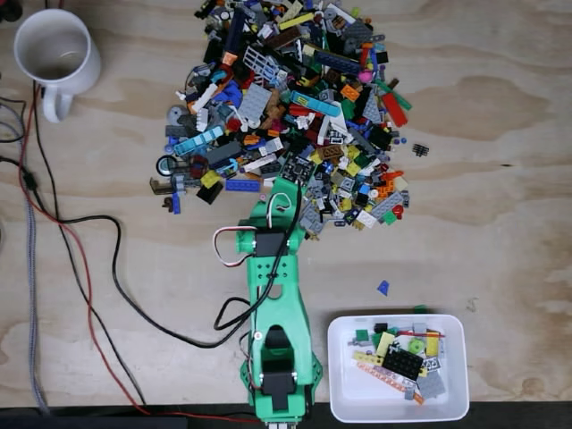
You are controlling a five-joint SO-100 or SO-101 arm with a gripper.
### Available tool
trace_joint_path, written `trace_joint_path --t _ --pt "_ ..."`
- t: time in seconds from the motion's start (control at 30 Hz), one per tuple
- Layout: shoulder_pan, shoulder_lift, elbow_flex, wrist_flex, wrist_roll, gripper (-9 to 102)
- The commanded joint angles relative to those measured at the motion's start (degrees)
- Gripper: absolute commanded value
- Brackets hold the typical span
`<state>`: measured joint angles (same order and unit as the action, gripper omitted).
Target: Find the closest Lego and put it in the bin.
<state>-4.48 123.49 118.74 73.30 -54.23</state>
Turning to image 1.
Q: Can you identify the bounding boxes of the long white Lego plate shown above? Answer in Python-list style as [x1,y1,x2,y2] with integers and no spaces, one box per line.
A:
[243,153,278,173]

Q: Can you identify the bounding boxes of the black Lego slope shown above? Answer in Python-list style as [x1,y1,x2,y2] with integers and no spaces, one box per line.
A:
[195,181,223,206]

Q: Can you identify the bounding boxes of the dark grey Lego brick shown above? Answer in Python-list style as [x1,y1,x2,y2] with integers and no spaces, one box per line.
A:
[205,141,242,165]

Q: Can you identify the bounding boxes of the dark red Lego piece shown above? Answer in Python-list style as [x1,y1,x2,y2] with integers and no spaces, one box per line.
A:
[189,155,210,179]

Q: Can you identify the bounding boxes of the light blue Lego plate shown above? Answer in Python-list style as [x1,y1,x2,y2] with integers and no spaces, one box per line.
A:
[172,126,224,156]

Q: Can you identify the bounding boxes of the square grey Lego plate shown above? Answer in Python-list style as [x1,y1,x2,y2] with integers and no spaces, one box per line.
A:
[236,82,273,120]

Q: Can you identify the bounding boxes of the long light blue Lego piece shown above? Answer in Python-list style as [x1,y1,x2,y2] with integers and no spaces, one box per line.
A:
[290,90,341,116]

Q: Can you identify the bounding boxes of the round Lego wheel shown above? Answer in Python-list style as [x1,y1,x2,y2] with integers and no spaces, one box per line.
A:
[155,154,179,178]

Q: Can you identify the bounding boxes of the white Lego bar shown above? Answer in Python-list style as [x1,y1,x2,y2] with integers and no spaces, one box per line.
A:
[192,82,221,113]

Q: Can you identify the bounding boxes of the grey wedge Lego plate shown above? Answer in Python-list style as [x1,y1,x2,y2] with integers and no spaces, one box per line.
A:
[361,87,384,125]

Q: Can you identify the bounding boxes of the red Lego plate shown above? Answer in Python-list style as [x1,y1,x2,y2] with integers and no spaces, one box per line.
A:
[380,91,410,129]

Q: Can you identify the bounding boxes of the yellow technic Lego beam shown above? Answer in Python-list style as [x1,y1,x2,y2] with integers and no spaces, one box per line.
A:
[350,349,385,366]

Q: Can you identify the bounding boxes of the pale yellow Lego plate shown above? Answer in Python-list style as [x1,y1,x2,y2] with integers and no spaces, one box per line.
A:
[374,331,398,358]

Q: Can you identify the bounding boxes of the white Lego lattice fence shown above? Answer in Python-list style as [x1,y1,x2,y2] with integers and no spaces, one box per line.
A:
[243,44,274,75]

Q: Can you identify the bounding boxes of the long dark blue Lego plate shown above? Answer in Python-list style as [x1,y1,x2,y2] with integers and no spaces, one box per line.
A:
[312,47,363,76]

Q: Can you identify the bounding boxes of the large black Lego plate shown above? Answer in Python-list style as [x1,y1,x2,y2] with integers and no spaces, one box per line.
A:
[381,346,425,381]

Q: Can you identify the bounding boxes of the long dark blue Lego brick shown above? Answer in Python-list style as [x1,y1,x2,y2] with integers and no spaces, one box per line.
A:
[224,7,247,55]

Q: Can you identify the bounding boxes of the long yellow Lego plate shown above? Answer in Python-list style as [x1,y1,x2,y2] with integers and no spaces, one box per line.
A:
[277,12,315,31]

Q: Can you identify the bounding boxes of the white plastic bin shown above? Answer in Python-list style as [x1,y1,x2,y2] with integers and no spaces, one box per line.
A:
[327,314,470,424]

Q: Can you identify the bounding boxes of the large grey Lego plate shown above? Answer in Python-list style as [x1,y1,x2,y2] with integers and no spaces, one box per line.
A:
[415,370,448,401]

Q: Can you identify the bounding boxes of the white ceramic mug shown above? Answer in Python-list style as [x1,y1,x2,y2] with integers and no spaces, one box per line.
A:
[13,8,103,124]

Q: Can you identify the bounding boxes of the black camera circuit board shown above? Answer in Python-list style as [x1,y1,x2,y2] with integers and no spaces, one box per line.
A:
[276,151,316,187]

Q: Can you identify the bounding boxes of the white servo cable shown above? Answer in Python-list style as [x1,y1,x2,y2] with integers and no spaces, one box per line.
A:
[212,226,259,270]

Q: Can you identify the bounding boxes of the olive Lego bracket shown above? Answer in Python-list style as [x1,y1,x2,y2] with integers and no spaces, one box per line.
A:
[149,177,174,197]

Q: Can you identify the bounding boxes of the black camera cable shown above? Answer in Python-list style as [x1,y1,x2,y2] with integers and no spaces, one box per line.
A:
[20,164,301,349]

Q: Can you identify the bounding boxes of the red cable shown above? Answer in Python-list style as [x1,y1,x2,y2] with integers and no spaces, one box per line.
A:
[17,82,254,424]

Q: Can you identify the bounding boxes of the thin black cable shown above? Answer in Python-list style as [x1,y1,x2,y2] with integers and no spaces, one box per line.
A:
[33,82,147,406]

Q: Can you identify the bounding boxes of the grey braided cable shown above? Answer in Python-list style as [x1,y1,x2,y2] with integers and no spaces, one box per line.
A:
[0,100,50,415]

